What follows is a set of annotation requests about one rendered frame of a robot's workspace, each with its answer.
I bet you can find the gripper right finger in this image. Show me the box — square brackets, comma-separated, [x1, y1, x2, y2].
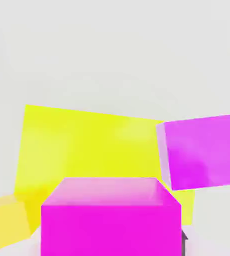
[181, 224, 202, 256]

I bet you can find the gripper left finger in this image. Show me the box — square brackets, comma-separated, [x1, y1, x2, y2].
[27, 226, 42, 256]

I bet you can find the small magenta cube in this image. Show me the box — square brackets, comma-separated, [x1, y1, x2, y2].
[41, 176, 182, 256]

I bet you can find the small yellow cube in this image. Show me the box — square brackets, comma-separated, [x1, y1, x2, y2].
[0, 193, 33, 255]

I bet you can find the small violet cube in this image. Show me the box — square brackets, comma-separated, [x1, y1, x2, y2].
[155, 113, 230, 191]

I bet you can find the large yellow box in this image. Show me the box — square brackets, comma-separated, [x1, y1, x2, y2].
[13, 103, 195, 238]

